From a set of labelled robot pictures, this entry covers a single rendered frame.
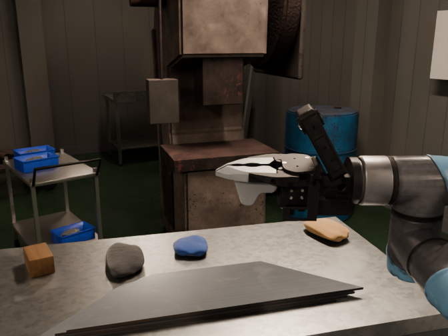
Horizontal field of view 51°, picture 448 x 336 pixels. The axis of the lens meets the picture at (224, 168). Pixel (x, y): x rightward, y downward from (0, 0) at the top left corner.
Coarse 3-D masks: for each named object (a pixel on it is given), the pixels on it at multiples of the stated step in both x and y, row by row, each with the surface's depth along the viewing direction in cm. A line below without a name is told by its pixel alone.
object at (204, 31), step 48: (144, 0) 324; (192, 0) 296; (240, 0) 305; (288, 0) 310; (192, 48) 304; (240, 48) 314; (288, 48) 332; (192, 96) 357; (240, 96) 327; (192, 144) 359; (240, 144) 359; (192, 192) 325
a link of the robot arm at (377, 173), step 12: (360, 156) 71; (372, 156) 70; (384, 156) 70; (372, 168) 68; (384, 168) 68; (372, 180) 67; (384, 180) 67; (372, 192) 67; (384, 192) 67; (360, 204) 70; (372, 204) 70; (384, 204) 70
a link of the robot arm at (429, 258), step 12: (432, 240) 65; (444, 240) 65; (420, 252) 64; (432, 252) 62; (444, 252) 60; (408, 264) 66; (420, 264) 63; (432, 264) 60; (444, 264) 59; (420, 276) 62; (432, 276) 59; (444, 276) 57; (420, 288) 63; (432, 288) 58; (444, 288) 56; (432, 300) 59; (444, 300) 56; (444, 312) 57
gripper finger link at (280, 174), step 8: (256, 176) 67; (264, 176) 66; (272, 176) 66; (280, 176) 66; (288, 176) 66; (296, 176) 66; (304, 176) 68; (272, 184) 66; (280, 184) 66; (288, 184) 67
